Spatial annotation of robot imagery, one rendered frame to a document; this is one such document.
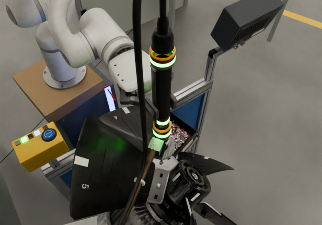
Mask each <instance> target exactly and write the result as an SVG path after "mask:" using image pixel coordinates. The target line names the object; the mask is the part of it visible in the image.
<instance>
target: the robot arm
mask: <svg viewBox="0 0 322 225"><path fill-rule="evenodd" d="M5 6H6V12H7V14H8V16H9V18H10V19H11V21H12V22H13V23H14V24H15V25H17V26H18V27H21V28H30V27H34V26H36V25H39V24H40V25H39V26H38V28H37V30H36V32H35V38H36V41H37V43H38V46H39V48H40V50H41V53H42V55H43V57H44V60H45V62H46V65H47V66H46V68H45V70H44V72H43V78H44V81H45V82H46V84H47V85H48V86H50V87H52V88H55V89H69V88H72V87H74V86H76V85H78V84H79V83H80V82H82V80H83V79H84V77H85V75H86V67H85V65H86V64H88V63H90V62H92V61H94V60H96V59H102V60H103V62H104V63H105V64H106V66H107V67H108V70H109V73H110V75H111V77H112V79H113V81H114V83H115V84H116V86H117V88H118V90H119V91H120V97H119V100H120V104H122V105H129V104H131V105H135V106H139V99H138V86H137V76H136V66H135V54H134V42H133V41H132V40H131V39H130V38H129V37H128V36H127V35H126V33H125V32H124V31H123V30H122V29H121V28H120V27H119V25H118V24H117V23H116V22H115V21H114V20H113V19H112V18H111V16H110V15H109V14H108V13H107V12H106V11H105V10H103V9H101V8H92V9H89V10H87V11H86V12H85V13H84V14H83V15H82V17H81V18H80V21H79V29H80V31H79V32H77V33H75V34H73V33H72V32H71V31H70V29H69V27H68V23H69V21H70V19H71V16H72V14H73V11H74V6H75V0H5ZM142 65H143V80H144V93H145V96H146V95H148V94H150V93H152V84H151V67H150V65H151V64H150V56H149V55H148V54H147V53H146V52H144V51H143V50H142ZM145 106H146V111H147V113H148V114H149V115H150V116H153V117H154V118H155V119H156V120H157V119H158V118H159V111H158V109H157V108H156V107H155V106H154V104H153V103H152V102H151V101H150V99H148V98H145Z"/></svg>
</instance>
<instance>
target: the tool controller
mask: <svg viewBox="0 0 322 225"><path fill-rule="evenodd" d="M283 6H284V3H283V2H282V1H281V0H239V1H237V2H235V3H233V4H231V5H229V6H227V7H225V8H224V9H223V11H222V13H221V15H220V17H219V18H218V20H217V22H216V24H215V26H214V28H213V30H212V32H211V34H210V35H211V36H212V38H213V39H214V40H215V41H216V43H217V44H218V45H219V47H220V48H221V49H222V50H223V52H225V51H227V50H229V49H231V48H234V49H235V50H236V49H237V48H238V47H239V46H238V44H240V45H241V46H243V45H245V41H246V40H247V39H249V38H251V37H253V36H255V35H257V34H259V33H261V32H262V31H264V30H265V29H266V28H267V26H268V25H269V24H270V23H271V21H272V20H273V19H274V17H275V16H276V15H277V14H278V12H279V11H280V10H281V9H282V7H283Z"/></svg>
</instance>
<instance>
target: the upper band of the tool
mask: <svg viewBox="0 0 322 225"><path fill-rule="evenodd" d="M149 53H150V55H151V56H152V57H153V58H154V59H156V60H160V61H166V60H169V59H171V58H173V57H174V55H175V53H176V49H175V46H174V50H173V51H172V52H170V53H168V54H165V55H167V56H169V57H167V58H158V57H156V56H158V55H160V54H157V53H155V52H154V51H153V50H152V49H151V46H150V48H149ZM159 64H160V63H159Z"/></svg>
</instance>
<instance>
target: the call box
mask: <svg viewBox="0 0 322 225"><path fill-rule="evenodd" d="M47 126H48V129H52V130H53V131H54V133H55V136H54V137H53V138H52V139H50V140H46V139H44V137H43V132H44V130H43V128H42V127H40V128H38V129H36V130H34V131H32V132H30V133H28V134H26V135H24V136H23V137H26V138H27V141H26V142H24V143H23V142H22V140H21V138H23V137H21V138H19V139H17V140H20V142H21V144H20V145H18V146H16V145H15V143H14V142H15V141H17V140H15V141H13V142H12V145H13V148H14V150H15V153H16V155H17V157H18V160H19V162H20V164H21V165H22V166H23V167H24V168H25V169H26V170H27V171H28V172H32V171H34V170H36V169H38V168H39V167H41V166H43V165H45V164H47V163H48V162H50V161H52V160H54V159H56V158H58V157H59V156H61V155H63V154H65V153H67V152H68V151H69V148H68V146H67V145H66V143H65V141H64V139H63V137H62V135H61V133H60V132H59V130H58V128H57V127H56V125H55V123H54V122H53V121H52V122H50V123H48V124H47ZM37 130H39V132H40V134H39V135H37V136H35V134H34V132H35V131H37ZM31 133H32V134H33V136H34V137H33V138H31V139H29V138H28V136H27V135H29V134H31Z"/></svg>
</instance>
